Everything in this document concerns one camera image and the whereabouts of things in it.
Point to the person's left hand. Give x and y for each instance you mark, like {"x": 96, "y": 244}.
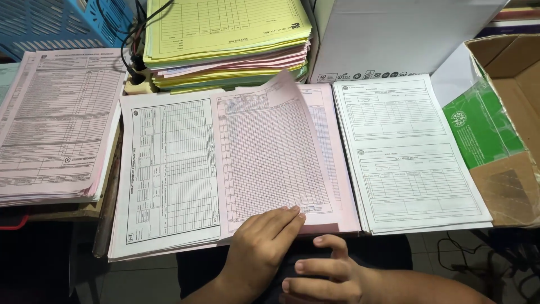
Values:
{"x": 257, "y": 249}

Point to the person's right hand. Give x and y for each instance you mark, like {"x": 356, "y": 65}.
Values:
{"x": 337, "y": 281}

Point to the person's left fingers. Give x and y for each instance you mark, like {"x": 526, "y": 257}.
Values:
{"x": 289, "y": 219}

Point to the single pink grid form sheet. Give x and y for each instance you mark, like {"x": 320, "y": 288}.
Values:
{"x": 270, "y": 160}

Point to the stack of pink grid forms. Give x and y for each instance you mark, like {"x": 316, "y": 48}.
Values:
{"x": 335, "y": 177}

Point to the person's dark shorts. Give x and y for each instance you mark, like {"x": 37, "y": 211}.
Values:
{"x": 202, "y": 261}

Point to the stack of white work-order forms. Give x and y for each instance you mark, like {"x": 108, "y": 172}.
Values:
{"x": 168, "y": 169}

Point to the stack of white double-table forms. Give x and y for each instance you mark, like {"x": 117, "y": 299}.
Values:
{"x": 405, "y": 156}

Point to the tall pile of yellow and pink forms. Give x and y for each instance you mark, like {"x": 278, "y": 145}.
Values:
{"x": 228, "y": 38}

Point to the cream power strip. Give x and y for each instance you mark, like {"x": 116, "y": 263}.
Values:
{"x": 141, "y": 86}

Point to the white carton box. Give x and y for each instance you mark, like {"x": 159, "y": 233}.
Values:
{"x": 392, "y": 38}

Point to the green plastic-wrapped packet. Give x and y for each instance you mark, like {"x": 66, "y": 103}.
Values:
{"x": 476, "y": 126}

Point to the black plug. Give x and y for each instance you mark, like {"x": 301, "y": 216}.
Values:
{"x": 137, "y": 67}

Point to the blank white paper sheet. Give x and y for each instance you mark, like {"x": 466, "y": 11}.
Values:
{"x": 453, "y": 80}

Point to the brown cardboard box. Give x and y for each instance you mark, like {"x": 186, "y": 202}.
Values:
{"x": 514, "y": 126}

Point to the stack of pink checklist forms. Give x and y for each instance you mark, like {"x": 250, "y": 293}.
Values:
{"x": 55, "y": 122}

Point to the red plastic object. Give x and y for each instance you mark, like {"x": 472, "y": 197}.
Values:
{"x": 12, "y": 221}

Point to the stack of books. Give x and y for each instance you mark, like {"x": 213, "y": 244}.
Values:
{"x": 512, "y": 19}

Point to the blue plastic basket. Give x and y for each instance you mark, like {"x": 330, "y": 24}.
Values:
{"x": 50, "y": 25}

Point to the light blue paper sheet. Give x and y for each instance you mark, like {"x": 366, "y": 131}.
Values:
{"x": 7, "y": 82}

